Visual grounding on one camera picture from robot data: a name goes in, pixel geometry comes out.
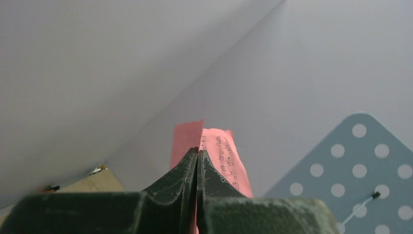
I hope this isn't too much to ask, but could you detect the pink sheet music page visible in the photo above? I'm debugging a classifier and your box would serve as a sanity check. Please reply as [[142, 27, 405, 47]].
[[171, 120, 252, 234]]

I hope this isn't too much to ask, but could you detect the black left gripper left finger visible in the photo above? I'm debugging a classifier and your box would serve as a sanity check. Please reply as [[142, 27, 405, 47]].
[[0, 148, 198, 234]]

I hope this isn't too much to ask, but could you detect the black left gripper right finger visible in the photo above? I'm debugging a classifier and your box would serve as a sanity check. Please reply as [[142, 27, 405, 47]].
[[197, 150, 339, 234]]

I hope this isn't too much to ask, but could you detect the light blue music stand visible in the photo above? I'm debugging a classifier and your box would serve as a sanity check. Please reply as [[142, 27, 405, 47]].
[[266, 114, 413, 234]]

